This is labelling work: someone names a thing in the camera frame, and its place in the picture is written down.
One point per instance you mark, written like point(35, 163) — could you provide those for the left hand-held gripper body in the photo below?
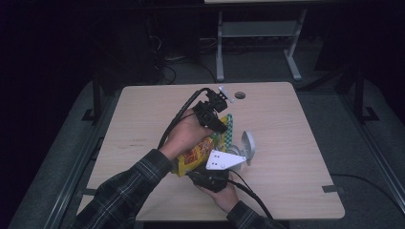
point(207, 109)

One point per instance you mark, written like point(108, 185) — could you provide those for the person's left hand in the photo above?
point(184, 136)

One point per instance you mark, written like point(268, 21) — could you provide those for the black tape strip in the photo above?
point(331, 189)
point(88, 192)

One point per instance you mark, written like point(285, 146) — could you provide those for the person's right hand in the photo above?
point(227, 198)

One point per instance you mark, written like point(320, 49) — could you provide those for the yellow snack pouch green cap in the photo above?
point(196, 156)

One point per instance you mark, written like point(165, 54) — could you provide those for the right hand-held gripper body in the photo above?
point(219, 160)

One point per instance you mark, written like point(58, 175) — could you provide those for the clear jar with grey lid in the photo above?
point(248, 144)

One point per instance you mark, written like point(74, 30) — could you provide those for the white metal desk frame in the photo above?
point(259, 29)

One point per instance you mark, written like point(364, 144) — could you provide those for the black metal stand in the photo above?
point(359, 95)
point(96, 98)

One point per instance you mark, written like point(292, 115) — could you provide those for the aluminium floor rail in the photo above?
point(78, 175)
point(387, 168)

